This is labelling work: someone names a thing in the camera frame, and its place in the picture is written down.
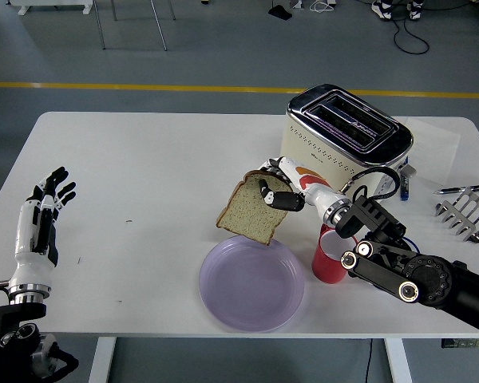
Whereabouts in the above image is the metal toast rack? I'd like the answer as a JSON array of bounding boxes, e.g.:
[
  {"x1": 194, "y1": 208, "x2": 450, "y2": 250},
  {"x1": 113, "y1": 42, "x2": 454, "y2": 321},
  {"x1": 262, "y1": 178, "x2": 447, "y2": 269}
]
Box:
[{"x1": 435, "y1": 187, "x2": 479, "y2": 243}]

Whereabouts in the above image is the bread slice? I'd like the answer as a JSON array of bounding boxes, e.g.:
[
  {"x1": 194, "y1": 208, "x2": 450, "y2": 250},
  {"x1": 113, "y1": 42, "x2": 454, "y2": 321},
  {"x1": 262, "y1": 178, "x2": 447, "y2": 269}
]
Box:
[{"x1": 215, "y1": 170, "x2": 295, "y2": 247}]

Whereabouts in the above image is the black silver pen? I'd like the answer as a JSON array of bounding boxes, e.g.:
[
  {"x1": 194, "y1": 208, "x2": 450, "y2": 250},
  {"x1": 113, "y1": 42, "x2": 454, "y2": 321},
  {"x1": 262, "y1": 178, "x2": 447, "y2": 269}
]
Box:
[{"x1": 433, "y1": 183, "x2": 479, "y2": 195}]

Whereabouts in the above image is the black floor cable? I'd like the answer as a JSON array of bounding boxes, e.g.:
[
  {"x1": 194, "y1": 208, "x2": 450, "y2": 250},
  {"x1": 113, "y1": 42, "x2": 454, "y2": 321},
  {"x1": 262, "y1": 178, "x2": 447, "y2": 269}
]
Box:
[{"x1": 393, "y1": 15, "x2": 430, "y2": 55}]

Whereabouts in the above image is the white table leg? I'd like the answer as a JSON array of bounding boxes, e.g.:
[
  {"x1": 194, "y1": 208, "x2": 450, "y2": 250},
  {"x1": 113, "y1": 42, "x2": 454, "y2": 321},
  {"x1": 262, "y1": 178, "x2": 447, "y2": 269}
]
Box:
[
  {"x1": 384, "y1": 338, "x2": 414, "y2": 383},
  {"x1": 88, "y1": 337, "x2": 117, "y2": 383}
]

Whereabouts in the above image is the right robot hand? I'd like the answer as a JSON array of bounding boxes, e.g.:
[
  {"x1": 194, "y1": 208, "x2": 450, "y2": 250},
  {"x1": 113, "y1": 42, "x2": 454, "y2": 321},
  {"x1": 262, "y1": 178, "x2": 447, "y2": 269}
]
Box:
[{"x1": 256, "y1": 156, "x2": 344, "y2": 219}]

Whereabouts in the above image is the black foot pedal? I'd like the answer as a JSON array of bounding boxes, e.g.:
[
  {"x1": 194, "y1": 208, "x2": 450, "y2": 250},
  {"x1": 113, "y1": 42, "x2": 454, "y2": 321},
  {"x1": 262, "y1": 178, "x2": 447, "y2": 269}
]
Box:
[{"x1": 267, "y1": 0, "x2": 293, "y2": 20}]

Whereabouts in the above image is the black white sneaker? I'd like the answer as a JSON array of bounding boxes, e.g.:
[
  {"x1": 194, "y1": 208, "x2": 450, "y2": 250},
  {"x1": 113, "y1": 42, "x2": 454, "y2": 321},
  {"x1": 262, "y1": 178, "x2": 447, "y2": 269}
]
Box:
[
  {"x1": 371, "y1": 0, "x2": 392, "y2": 20},
  {"x1": 406, "y1": 0, "x2": 424, "y2": 21}
]

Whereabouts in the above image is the grey metal chair frame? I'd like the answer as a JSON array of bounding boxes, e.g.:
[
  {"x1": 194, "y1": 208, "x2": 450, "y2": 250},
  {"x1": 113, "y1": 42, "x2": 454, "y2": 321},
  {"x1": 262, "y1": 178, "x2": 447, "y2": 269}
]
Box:
[{"x1": 92, "y1": 0, "x2": 176, "y2": 52}]

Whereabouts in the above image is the blue marker pen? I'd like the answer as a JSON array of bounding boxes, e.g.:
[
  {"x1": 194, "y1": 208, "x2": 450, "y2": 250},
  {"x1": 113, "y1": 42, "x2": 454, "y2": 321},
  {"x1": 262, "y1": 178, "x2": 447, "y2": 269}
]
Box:
[{"x1": 398, "y1": 170, "x2": 411, "y2": 203}]

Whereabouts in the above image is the white paper sheet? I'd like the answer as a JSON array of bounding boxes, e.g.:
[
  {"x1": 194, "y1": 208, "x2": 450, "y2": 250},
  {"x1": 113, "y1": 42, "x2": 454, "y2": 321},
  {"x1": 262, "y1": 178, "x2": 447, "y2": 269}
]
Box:
[{"x1": 401, "y1": 117, "x2": 464, "y2": 187}]

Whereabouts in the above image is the thin black cable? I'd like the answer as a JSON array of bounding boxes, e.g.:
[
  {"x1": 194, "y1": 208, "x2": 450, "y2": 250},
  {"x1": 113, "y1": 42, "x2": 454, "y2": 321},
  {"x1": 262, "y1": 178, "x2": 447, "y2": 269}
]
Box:
[{"x1": 362, "y1": 338, "x2": 374, "y2": 383}]

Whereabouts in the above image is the red mug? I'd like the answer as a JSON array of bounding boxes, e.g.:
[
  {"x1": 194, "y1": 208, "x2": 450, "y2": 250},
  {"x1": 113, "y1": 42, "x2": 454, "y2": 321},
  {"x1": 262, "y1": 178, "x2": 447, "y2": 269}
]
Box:
[{"x1": 311, "y1": 223, "x2": 358, "y2": 285}]

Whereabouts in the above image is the white stand base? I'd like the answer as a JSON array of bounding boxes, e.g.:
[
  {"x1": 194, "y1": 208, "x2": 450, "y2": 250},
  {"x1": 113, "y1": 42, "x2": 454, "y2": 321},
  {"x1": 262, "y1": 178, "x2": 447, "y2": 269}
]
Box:
[{"x1": 7, "y1": 0, "x2": 93, "y2": 16}]

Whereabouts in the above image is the cream chrome toaster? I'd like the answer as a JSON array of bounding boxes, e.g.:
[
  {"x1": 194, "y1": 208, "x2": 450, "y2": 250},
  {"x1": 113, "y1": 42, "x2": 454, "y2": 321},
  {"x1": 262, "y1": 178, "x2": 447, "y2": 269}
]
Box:
[{"x1": 278, "y1": 83, "x2": 415, "y2": 200}]

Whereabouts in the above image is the purple plate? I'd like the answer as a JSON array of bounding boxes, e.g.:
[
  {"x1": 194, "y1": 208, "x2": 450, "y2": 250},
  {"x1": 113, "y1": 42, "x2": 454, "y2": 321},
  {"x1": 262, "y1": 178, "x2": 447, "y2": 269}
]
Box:
[{"x1": 198, "y1": 235, "x2": 306, "y2": 334}]

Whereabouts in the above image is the table control panel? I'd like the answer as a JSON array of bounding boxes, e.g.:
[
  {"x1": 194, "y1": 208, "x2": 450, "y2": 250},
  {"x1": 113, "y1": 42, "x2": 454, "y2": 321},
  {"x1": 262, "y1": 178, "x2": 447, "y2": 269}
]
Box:
[{"x1": 441, "y1": 338, "x2": 479, "y2": 349}]

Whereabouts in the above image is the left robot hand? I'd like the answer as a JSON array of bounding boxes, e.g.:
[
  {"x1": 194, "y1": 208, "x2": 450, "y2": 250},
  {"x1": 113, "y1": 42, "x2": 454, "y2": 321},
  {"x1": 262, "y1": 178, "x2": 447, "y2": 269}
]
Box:
[{"x1": 8, "y1": 166, "x2": 77, "y2": 286}]

